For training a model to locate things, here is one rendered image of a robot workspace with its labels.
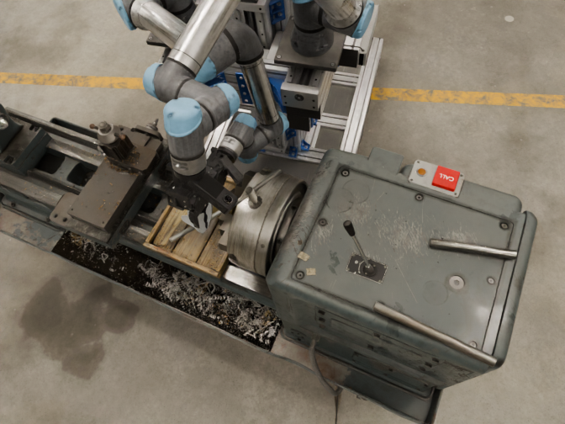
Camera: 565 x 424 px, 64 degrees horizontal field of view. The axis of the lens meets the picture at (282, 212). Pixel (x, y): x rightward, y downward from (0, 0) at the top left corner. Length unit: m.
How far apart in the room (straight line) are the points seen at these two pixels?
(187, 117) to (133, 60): 2.69
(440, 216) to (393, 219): 0.12
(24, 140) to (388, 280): 1.53
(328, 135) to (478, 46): 1.34
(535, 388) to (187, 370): 1.66
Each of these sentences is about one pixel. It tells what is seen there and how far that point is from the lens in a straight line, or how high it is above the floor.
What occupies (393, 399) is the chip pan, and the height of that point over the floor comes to 0.54.
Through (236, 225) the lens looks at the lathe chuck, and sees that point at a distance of 1.25.
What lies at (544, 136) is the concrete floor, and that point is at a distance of 3.13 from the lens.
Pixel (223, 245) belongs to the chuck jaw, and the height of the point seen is 1.12.
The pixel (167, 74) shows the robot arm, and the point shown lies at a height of 1.59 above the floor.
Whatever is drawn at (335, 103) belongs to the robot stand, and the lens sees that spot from 2.75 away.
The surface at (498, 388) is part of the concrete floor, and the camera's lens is 2.47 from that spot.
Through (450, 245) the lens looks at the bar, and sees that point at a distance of 1.17.
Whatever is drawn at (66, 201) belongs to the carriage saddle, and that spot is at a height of 0.90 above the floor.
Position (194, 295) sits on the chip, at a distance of 1.86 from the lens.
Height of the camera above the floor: 2.32
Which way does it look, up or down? 63 degrees down
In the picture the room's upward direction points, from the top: 11 degrees counter-clockwise
